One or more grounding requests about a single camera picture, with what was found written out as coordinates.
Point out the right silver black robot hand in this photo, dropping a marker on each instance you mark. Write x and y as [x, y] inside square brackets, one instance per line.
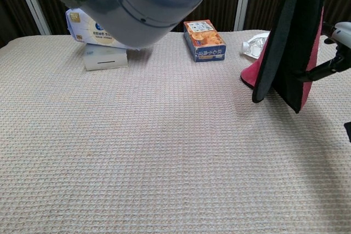
[326, 67]

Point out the pink and black cloth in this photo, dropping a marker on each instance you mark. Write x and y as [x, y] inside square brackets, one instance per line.
[290, 39]

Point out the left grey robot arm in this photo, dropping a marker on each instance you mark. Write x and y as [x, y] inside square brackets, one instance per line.
[142, 6]

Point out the white paper plate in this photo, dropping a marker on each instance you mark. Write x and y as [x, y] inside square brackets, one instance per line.
[260, 36]

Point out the clear plastic water bottle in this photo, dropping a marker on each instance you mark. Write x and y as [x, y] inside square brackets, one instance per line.
[252, 47]

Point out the orange and blue snack box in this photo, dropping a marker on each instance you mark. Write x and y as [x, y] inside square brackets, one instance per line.
[205, 42]

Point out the beige woven tablecloth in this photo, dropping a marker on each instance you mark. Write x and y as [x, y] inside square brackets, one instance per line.
[164, 162]

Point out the white cardboard box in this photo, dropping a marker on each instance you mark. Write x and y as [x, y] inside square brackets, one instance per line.
[104, 58]

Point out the lavender tissue pack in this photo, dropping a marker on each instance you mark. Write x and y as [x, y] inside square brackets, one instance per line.
[82, 25]

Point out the grey metal frame post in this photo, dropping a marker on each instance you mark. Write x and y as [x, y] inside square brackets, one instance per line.
[242, 4]
[35, 9]

